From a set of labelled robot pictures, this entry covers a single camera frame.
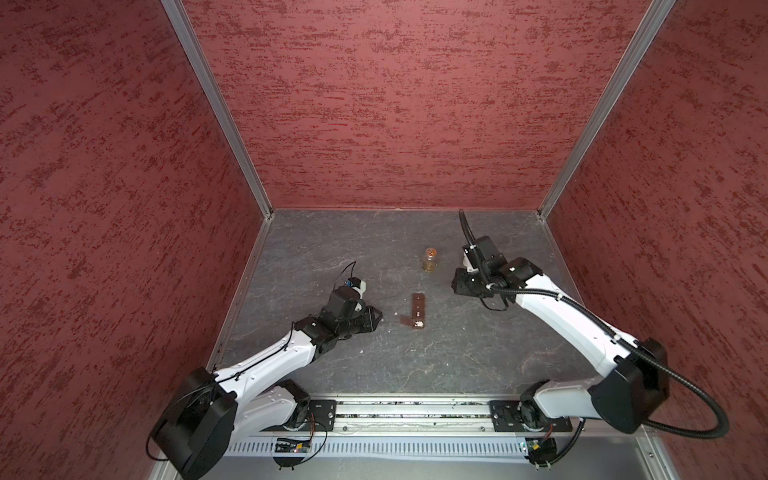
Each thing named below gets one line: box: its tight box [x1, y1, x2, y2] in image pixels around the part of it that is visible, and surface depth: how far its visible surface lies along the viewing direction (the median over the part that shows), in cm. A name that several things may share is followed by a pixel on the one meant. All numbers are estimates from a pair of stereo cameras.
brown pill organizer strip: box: [400, 292, 425, 329], surface depth 92 cm
